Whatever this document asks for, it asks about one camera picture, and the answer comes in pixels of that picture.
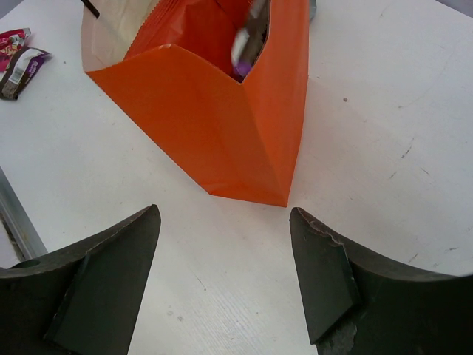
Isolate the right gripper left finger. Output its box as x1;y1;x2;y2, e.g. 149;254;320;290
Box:
1;204;161;354

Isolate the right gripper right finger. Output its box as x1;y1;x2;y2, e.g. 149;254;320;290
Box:
289;207;472;354

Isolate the brown chocolate bar wrapper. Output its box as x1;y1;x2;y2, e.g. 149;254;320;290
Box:
1;47;52;101

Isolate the orange paper bag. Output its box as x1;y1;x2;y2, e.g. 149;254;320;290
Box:
81;1;310;206

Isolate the red pink snack packet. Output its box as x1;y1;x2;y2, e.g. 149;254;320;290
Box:
0;28;31;73

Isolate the purple brown chocolate bar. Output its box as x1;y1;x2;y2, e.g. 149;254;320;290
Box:
231;0;270;82

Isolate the aluminium table rail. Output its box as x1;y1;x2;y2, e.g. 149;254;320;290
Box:
1;169;47;263

